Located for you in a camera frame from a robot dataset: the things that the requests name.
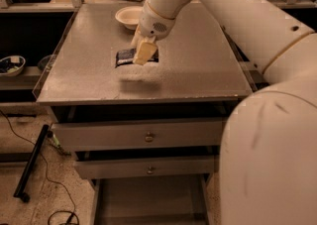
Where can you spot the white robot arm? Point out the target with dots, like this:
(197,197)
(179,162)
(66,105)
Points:
(268,159)

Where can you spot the grey drawer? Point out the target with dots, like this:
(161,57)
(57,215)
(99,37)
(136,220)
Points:
(147,167)
(158,200)
(124,135)

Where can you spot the dark glass bowl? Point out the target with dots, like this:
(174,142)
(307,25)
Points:
(46,63)

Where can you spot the blueberry rxbar dark wrapper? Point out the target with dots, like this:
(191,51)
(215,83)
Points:
(125,57)

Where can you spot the white bowl with items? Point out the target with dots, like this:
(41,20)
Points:
(11,65)

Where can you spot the middle grey drawer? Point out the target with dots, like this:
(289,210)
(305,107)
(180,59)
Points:
(147,167)

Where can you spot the black bar on floor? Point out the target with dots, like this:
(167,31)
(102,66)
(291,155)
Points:
(20,192)

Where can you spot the grey drawer cabinet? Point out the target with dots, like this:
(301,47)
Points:
(197,77)

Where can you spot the white paper bowl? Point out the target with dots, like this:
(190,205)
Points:
(129,17)

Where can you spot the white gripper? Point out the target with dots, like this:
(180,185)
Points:
(153,23)

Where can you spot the top grey drawer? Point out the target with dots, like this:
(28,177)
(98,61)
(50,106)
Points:
(124,135)

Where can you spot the bottom grey drawer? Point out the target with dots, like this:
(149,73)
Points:
(158,200)

